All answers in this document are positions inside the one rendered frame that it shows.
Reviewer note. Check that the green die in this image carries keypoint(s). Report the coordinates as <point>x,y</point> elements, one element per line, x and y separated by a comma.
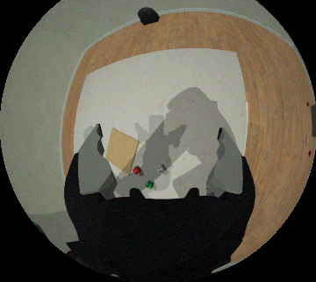
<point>149,184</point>

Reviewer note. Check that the white die with black pips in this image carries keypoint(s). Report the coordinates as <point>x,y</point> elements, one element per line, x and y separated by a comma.
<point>161,168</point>

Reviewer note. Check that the tan square mat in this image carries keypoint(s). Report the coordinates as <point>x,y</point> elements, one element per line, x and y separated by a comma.
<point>121,150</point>

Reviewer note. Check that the red die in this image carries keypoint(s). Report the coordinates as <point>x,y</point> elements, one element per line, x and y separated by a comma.
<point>137,170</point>

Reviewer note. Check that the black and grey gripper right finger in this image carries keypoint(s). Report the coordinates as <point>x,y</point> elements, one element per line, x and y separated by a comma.
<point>231,179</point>

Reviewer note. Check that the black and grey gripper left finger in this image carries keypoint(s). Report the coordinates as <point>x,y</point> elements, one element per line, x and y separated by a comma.
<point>89,181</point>

